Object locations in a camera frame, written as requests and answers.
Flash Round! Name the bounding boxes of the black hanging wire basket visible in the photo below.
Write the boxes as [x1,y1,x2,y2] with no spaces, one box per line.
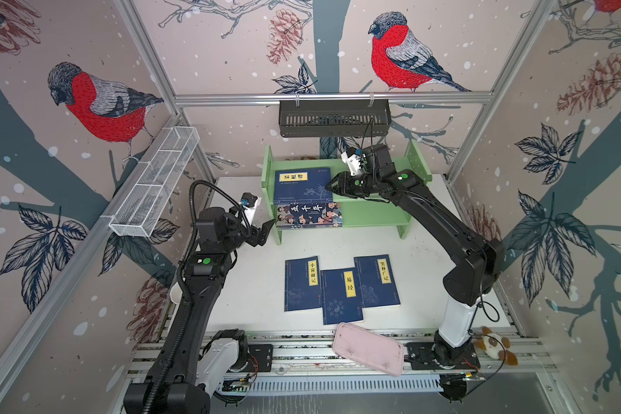
[279,99,392,138]

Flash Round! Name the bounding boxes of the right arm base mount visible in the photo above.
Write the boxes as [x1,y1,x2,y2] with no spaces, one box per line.
[405,342,481,371]

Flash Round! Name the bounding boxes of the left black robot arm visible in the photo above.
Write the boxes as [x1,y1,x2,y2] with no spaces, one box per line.
[124,180,274,413]

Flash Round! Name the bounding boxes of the colourful illustrated history book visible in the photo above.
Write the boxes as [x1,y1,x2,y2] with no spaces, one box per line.
[274,202,343,229]

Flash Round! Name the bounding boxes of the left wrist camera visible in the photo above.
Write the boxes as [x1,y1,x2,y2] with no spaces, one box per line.
[241,193,262,222]

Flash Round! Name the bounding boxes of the white mesh wall tray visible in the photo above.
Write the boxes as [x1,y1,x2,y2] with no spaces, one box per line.
[109,126,199,237]

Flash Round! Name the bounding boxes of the blue book yellow label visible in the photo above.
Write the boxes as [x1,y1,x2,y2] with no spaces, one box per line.
[274,167,333,205]
[320,267,364,325]
[285,256,322,312]

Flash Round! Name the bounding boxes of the blue book plain cover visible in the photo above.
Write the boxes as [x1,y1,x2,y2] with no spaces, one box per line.
[354,255,400,308]

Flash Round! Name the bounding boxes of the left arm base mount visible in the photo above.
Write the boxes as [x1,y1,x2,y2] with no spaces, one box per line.
[228,344,274,374]

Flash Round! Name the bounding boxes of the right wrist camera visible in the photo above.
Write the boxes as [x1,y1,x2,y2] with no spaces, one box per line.
[341,148,365,176]

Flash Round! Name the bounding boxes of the pink plastic case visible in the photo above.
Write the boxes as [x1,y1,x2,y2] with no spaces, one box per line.
[332,323,405,377]

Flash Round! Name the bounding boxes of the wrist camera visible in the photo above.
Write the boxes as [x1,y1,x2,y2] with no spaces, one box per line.
[241,193,262,222]
[341,148,365,176]

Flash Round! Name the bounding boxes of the plush toy brown white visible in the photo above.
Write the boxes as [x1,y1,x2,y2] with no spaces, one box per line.
[474,327,519,367]

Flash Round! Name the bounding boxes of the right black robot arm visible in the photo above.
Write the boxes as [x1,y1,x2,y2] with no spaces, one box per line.
[325,144,504,368]

